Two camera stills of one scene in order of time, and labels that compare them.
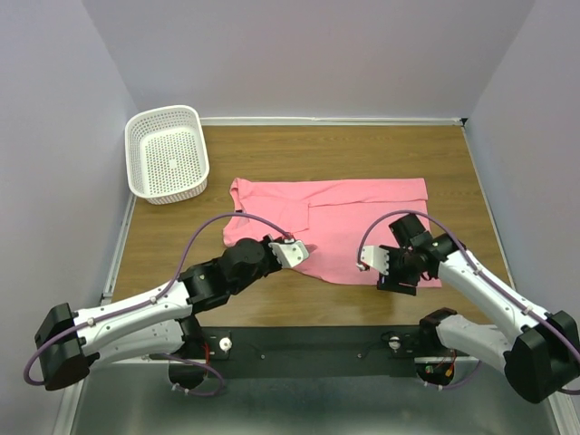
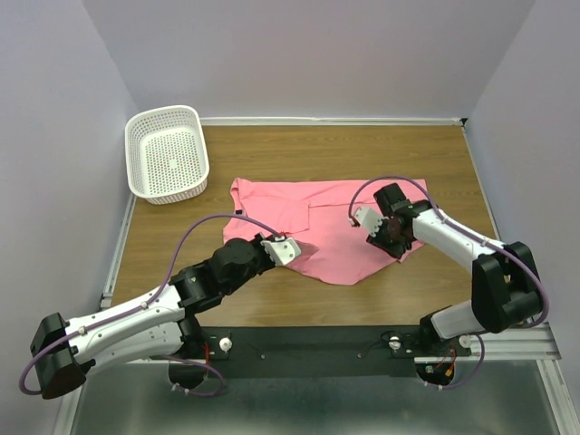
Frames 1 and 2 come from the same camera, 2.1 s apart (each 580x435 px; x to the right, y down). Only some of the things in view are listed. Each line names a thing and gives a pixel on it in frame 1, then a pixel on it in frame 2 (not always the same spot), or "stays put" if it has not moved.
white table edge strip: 253,121 stays put
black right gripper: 390,282 to 395,250
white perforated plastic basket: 166,154 stays put
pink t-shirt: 337,217 stays put
